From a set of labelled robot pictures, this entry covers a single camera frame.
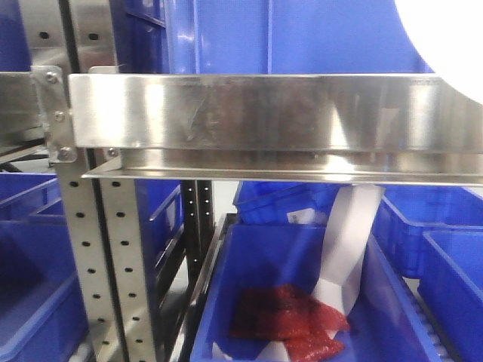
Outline blue bin lower right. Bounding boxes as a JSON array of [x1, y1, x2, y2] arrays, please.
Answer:
[[373, 186, 482, 361]]

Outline blue bin behind centre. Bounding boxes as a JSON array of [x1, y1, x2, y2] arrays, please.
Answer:
[[233, 181, 341, 225]]

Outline perforated steel shelf upright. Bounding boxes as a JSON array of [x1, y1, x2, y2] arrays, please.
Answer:
[[20, 1, 156, 361]]

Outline blue bin with red bags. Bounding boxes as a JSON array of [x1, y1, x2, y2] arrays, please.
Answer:
[[190, 224, 440, 361]]

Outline blue bin middle left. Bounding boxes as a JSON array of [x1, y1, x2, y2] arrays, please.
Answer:
[[134, 179, 185, 272]]

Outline blue plastic tray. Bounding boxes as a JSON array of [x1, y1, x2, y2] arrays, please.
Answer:
[[165, 0, 435, 75]]

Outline stainless steel shelf rail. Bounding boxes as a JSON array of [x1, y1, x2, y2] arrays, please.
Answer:
[[69, 74, 482, 186]]

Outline black perforated rear upright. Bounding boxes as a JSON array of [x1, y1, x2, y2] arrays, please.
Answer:
[[181, 180, 214, 283]]

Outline red mesh bags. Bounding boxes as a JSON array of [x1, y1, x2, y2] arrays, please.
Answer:
[[229, 284, 350, 361]]

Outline blue bin lower left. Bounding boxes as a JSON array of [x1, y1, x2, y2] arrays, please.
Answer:
[[1, 173, 88, 361]]

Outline white paper strip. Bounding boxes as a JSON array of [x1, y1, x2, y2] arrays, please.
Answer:
[[312, 185, 385, 315]]

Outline left neighbouring steel rail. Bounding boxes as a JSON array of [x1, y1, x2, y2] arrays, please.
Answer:
[[1, 72, 45, 164]]

